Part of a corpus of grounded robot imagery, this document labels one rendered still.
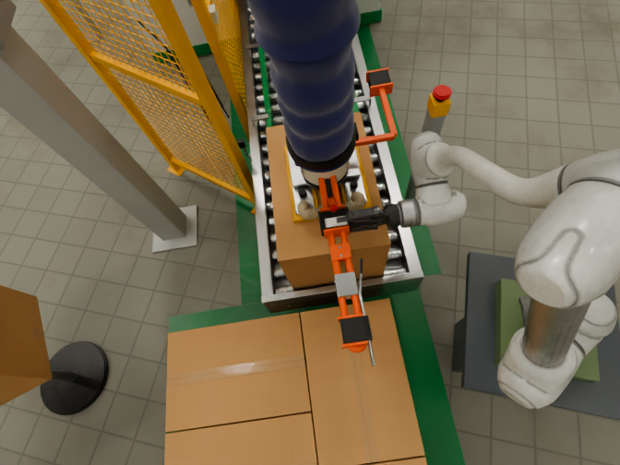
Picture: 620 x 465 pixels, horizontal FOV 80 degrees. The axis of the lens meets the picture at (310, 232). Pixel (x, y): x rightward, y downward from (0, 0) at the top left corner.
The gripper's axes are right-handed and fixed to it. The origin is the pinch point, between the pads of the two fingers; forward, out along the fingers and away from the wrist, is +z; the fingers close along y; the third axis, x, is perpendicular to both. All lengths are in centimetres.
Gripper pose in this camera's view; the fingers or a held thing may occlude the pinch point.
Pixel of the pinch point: (336, 224)
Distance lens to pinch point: 120.5
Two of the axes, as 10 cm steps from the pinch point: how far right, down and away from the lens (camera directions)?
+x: -1.3, -9.0, 4.1
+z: -9.9, 1.6, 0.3
